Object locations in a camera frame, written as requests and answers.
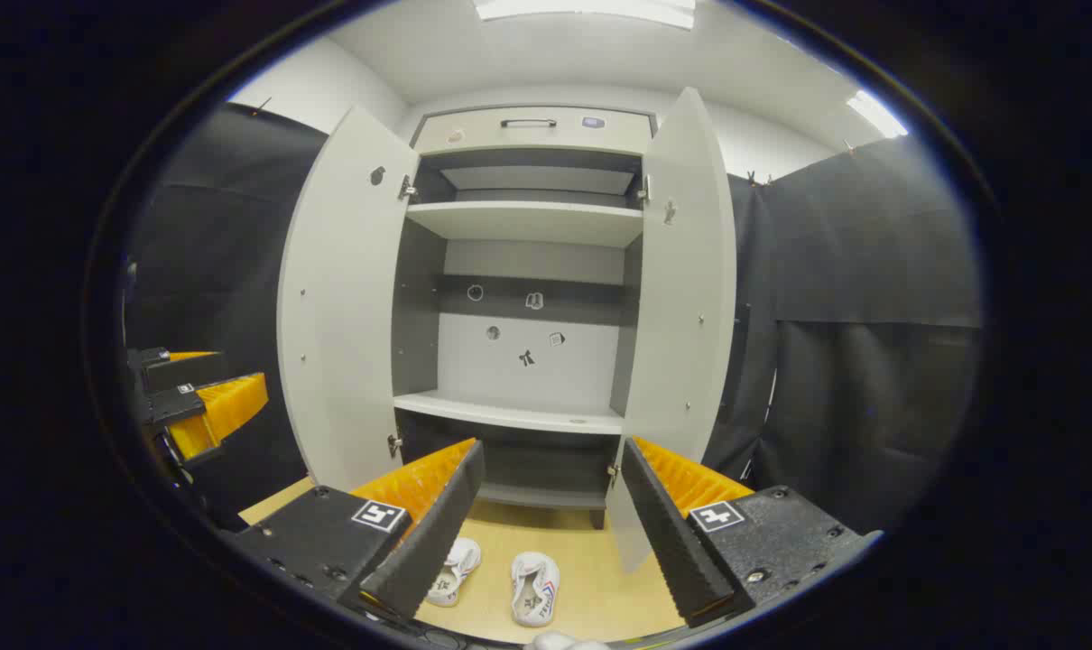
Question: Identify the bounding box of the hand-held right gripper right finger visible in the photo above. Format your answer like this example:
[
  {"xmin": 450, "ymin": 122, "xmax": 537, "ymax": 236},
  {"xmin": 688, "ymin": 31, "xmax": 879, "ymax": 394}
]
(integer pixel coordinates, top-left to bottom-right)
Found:
[{"xmin": 620, "ymin": 437, "xmax": 881, "ymax": 629}]

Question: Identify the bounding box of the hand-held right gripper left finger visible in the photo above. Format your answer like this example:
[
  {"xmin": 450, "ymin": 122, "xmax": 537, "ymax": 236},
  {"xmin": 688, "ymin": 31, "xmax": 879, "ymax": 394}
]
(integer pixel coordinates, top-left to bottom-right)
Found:
[{"xmin": 224, "ymin": 440, "xmax": 486, "ymax": 624}]

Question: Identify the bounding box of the white canvas shoe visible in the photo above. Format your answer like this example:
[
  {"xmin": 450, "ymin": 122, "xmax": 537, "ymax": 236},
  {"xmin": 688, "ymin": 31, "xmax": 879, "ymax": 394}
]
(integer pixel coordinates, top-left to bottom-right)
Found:
[
  {"xmin": 510, "ymin": 552, "xmax": 561, "ymax": 627},
  {"xmin": 426, "ymin": 538, "xmax": 482, "ymax": 608}
]

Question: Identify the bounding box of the white cabinet door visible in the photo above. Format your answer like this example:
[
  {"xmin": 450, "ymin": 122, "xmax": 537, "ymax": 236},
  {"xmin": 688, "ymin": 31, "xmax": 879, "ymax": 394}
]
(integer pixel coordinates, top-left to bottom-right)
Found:
[
  {"xmin": 606, "ymin": 86, "xmax": 738, "ymax": 574},
  {"xmin": 277, "ymin": 104, "xmax": 421, "ymax": 493}
]

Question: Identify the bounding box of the ceiling light panel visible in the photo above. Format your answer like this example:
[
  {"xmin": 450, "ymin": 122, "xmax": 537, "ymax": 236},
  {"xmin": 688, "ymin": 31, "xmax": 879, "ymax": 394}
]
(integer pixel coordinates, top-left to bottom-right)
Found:
[
  {"xmin": 472, "ymin": 0, "xmax": 697, "ymax": 31},
  {"xmin": 847, "ymin": 88, "xmax": 910, "ymax": 139}
]

